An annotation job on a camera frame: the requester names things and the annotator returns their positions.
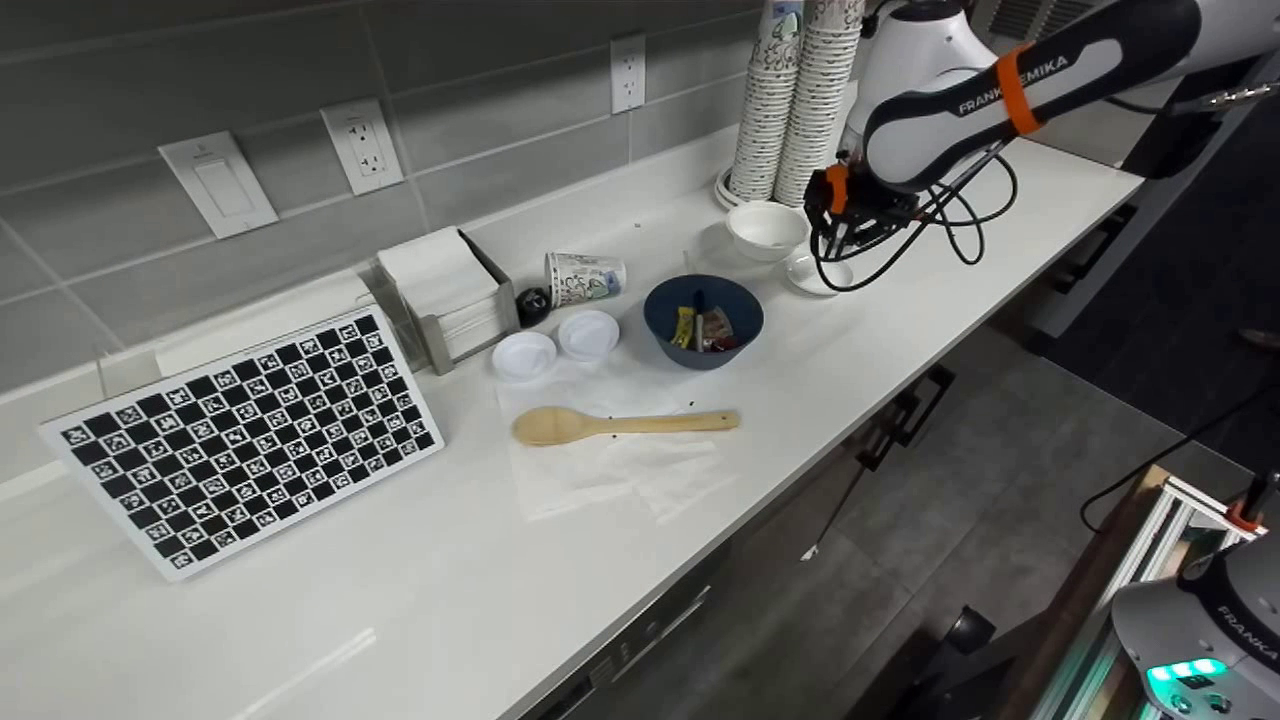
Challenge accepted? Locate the red brown sachet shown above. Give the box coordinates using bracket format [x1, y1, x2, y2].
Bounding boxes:
[696, 304, 742, 360]

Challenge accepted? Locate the white napkin dispenser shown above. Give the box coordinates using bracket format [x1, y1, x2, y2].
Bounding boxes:
[371, 225, 518, 382]

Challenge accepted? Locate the patterned paper cup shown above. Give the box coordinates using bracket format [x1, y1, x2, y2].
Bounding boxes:
[539, 248, 631, 314]

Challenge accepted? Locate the white paper sheet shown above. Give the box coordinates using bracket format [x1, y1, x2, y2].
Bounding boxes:
[493, 335, 750, 528]

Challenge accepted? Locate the grey device with green light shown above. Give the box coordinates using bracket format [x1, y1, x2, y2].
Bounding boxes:
[1107, 538, 1280, 720]

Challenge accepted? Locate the wooden aluminium frame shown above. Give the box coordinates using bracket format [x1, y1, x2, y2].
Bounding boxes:
[1033, 460, 1270, 720]

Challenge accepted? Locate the round white lid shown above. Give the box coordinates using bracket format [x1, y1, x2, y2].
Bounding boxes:
[552, 304, 622, 368]

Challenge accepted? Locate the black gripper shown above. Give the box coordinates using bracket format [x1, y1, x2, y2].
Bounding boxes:
[798, 156, 897, 281]

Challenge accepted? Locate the long silver drawer handle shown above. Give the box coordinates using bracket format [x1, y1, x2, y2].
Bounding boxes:
[524, 578, 714, 720]

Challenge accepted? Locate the yellow green sachet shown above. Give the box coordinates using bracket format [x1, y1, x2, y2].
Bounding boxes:
[666, 304, 704, 355]

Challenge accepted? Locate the dark blue bowl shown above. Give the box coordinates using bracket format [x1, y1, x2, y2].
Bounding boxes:
[641, 273, 767, 373]

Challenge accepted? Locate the small orange strap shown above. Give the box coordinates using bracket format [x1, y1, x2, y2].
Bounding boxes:
[818, 162, 854, 220]

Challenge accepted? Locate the small white bowl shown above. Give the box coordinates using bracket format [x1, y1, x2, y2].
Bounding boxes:
[725, 198, 812, 260]

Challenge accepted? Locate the small black object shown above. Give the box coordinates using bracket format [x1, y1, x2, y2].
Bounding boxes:
[510, 281, 555, 334]

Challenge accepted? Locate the black floor cable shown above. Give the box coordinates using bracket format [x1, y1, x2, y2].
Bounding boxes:
[1077, 373, 1280, 539]

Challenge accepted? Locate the white wall outlet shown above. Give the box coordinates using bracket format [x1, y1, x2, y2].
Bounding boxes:
[314, 97, 407, 198]
[606, 32, 653, 117]

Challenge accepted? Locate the black white checkerboard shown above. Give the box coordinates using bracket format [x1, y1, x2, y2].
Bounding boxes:
[35, 301, 447, 586]

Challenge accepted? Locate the wooden spoon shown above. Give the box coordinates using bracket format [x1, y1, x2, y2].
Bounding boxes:
[507, 404, 742, 453]

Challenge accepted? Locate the black gripper cable bundle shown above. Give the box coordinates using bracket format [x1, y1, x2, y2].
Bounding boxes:
[812, 142, 1023, 296]

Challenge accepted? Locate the large orange strap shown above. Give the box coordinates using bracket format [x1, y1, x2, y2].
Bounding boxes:
[991, 48, 1042, 142]

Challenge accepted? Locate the white blank wall plate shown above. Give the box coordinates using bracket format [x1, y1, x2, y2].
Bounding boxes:
[154, 128, 281, 242]

